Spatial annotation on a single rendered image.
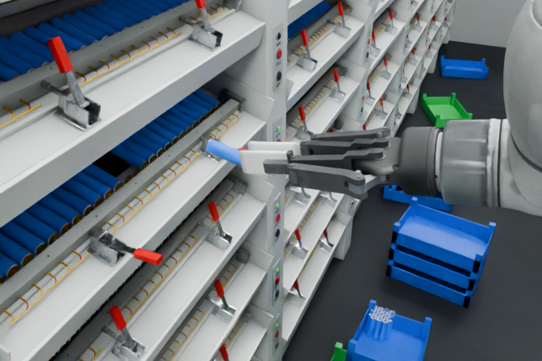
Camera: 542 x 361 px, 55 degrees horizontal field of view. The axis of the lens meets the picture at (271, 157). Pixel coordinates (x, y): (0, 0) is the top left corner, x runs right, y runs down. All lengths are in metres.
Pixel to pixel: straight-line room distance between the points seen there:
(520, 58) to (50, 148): 0.42
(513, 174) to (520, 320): 1.51
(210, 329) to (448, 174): 0.67
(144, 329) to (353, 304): 1.16
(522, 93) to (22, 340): 0.52
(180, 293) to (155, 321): 0.07
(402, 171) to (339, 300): 1.38
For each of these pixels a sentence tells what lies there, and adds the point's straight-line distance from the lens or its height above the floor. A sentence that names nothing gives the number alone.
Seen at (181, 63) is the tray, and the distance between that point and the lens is 0.72.
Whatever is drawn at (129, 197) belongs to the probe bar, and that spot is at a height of 0.96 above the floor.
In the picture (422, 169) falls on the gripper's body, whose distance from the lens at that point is 0.55.
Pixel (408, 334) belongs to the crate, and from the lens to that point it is 1.84.
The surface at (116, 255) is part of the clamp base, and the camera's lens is 0.67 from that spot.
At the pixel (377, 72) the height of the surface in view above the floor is 0.57.
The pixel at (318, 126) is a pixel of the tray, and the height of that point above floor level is 0.74.
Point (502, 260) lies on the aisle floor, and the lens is 2.23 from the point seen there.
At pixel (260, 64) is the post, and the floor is 1.04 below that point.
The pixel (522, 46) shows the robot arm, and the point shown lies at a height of 1.26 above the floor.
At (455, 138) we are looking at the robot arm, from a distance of 0.54.
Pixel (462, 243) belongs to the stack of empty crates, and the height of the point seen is 0.16.
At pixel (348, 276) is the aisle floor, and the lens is 2.00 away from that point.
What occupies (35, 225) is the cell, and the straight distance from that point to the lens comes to 0.69.
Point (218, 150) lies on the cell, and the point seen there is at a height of 1.04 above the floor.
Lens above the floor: 1.37
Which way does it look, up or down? 31 degrees down
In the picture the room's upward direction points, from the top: straight up
